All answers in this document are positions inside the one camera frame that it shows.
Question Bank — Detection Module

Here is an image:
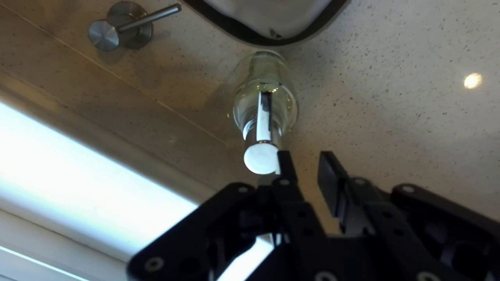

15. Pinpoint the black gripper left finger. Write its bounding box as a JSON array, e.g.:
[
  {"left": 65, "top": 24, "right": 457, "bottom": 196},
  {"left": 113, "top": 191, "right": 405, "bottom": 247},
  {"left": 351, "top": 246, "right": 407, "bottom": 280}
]
[{"left": 279, "top": 151, "right": 298, "bottom": 183}]

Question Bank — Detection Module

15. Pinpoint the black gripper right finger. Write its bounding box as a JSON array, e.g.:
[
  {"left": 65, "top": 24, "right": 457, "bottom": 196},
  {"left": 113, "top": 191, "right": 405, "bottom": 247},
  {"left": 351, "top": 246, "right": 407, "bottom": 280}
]
[{"left": 318, "top": 152, "right": 352, "bottom": 218}]

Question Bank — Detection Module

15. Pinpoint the chrome built-in dispenser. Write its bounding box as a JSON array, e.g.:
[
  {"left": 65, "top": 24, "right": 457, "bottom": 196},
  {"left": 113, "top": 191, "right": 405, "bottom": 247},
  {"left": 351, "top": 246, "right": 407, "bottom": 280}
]
[{"left": 88, "top": 0, "right": 182, "bottom": 52}]

